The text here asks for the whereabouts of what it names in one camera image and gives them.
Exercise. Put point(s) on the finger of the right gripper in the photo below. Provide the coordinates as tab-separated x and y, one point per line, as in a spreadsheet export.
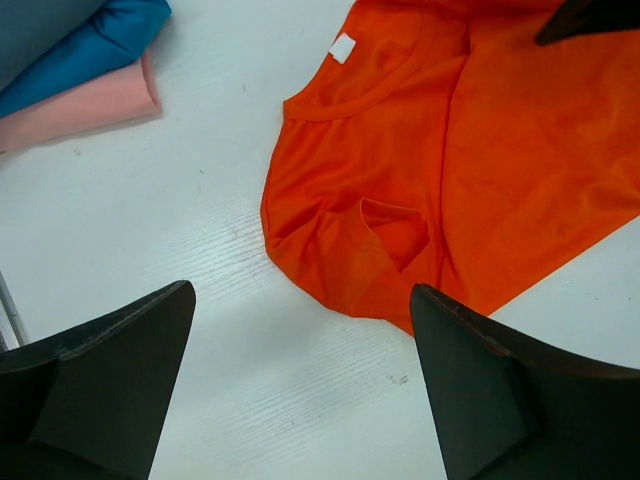
575	18

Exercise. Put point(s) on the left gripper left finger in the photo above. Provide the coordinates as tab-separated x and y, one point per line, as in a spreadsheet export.
90	402

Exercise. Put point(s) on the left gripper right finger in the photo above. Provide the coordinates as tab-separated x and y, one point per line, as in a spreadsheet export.
509	406

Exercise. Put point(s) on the orange t shirt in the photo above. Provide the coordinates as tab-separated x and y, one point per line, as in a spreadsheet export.
439	144

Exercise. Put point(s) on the folded pink t shirt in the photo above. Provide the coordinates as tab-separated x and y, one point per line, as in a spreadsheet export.
121	95

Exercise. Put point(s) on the folded blue t shirt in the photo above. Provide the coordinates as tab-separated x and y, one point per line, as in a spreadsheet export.
114	37

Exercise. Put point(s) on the folded grey t shirt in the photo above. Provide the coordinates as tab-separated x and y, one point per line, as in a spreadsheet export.
29	28

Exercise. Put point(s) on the aluminium rail frame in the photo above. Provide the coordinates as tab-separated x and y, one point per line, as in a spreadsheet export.
13	333

